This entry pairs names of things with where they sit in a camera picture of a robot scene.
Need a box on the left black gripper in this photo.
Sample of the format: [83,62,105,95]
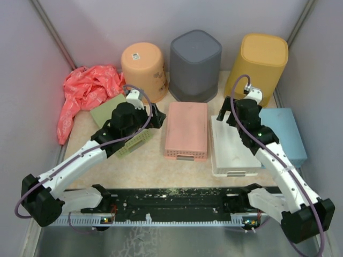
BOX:
[123,102,166,139]

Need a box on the pink plastic basket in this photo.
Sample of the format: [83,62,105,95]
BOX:
[163,102,208,162]

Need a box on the white plastic basket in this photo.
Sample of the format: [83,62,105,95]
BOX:
[208,115,262,177]

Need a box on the peach capybara print bucket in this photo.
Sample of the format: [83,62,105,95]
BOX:
[121,42,168,103]

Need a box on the green plastic basket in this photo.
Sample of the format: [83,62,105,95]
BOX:
[90,94,153,158]

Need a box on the blue plastic basket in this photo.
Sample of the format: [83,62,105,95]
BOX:
[259,108,308,168]

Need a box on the grey slatted waste bin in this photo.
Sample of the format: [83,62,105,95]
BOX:
[169,29,222,102]

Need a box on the yellow slatted waste bin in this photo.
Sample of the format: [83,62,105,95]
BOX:
[224,33,288,107]

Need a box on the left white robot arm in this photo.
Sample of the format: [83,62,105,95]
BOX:
[21,102,166,227]

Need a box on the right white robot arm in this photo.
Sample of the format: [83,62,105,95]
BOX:
[217,96,335,244]

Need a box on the pink plastic bag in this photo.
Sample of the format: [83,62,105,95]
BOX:
[57,65,125,145]

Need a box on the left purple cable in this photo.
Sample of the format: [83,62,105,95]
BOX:
[14,84,153,219]

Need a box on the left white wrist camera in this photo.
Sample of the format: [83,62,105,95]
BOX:
[126,89,144,110]

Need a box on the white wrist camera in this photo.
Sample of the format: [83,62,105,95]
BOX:
[243,84,263,104]
[126,89,144,110]

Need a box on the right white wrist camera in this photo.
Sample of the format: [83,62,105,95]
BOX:
[243,84,263,104]

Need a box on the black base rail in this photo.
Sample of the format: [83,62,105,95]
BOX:
[80,184,269,222]

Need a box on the white slotted cable duct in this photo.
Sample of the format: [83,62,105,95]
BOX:
[51,214,258,227]

